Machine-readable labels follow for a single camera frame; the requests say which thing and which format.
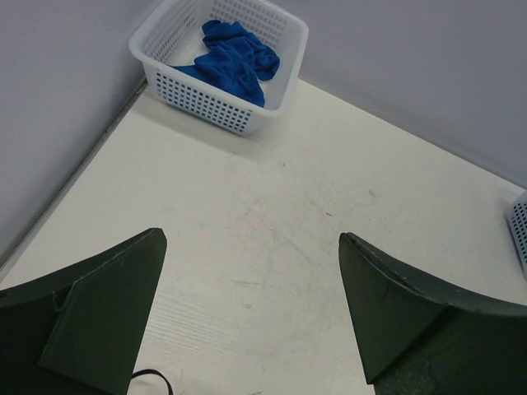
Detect white perforated left basket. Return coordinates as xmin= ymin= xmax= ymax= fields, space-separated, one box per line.
xmin=129 ymin=1 xmax=309 ymax=135

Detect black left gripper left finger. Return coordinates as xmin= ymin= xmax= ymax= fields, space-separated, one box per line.
xmin=1 ymin=228 xmax=167 ymax=394

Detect white perforated basket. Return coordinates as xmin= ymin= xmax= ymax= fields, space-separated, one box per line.
xmin=506 ymin=191 xmax=527 ymax=279
xmin=129 ymin=1 xmax=309 ymax=135

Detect crumpled blue towels in basket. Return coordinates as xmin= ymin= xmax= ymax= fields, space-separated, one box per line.
xmin=174 ymin=20 xmax=281 ymax=107

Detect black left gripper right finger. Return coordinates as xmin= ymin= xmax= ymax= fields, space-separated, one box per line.
xmin=338 ymin=233 xmax=526 ymax=394

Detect white perforated right basket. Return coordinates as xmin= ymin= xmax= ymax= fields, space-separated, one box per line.
xmin=506 ymin=191 xmax=527 ymax=279

